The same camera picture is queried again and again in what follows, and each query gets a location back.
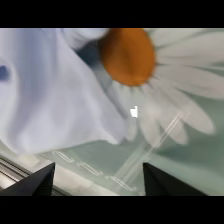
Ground silver frame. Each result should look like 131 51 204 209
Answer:
0 153 68 197

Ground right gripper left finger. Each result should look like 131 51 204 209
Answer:
0 162 56 197

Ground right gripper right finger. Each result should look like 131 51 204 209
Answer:
142 162 208 197

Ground light blue shirt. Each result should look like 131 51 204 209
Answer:
0 27 138 156

